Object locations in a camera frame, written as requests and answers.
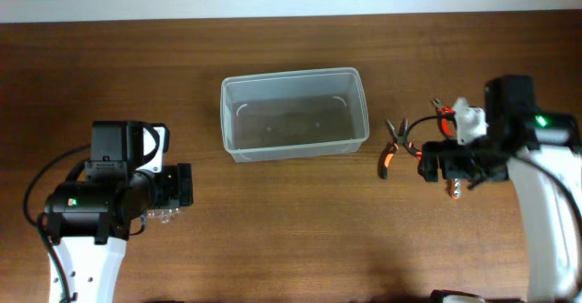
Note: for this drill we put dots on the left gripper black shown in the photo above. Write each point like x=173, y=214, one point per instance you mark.
x=178, y=182

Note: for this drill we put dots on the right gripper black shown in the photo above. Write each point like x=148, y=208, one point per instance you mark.
x=450, y=167

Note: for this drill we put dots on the silver auger drill bit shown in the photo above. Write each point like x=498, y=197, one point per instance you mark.
x=455, y=188

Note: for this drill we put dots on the red diagonal cutters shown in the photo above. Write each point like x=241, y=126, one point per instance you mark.
x=446, y=121

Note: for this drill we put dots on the long nose pliers orange black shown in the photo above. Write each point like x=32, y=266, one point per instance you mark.
x=393, y=146

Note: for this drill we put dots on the clear plastic container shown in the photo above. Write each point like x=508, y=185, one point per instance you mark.
x=292, y=114

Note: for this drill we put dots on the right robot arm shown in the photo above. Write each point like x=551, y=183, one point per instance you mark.
x=512, y=139

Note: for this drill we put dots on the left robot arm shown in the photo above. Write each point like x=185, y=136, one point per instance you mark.
x=87, y=220

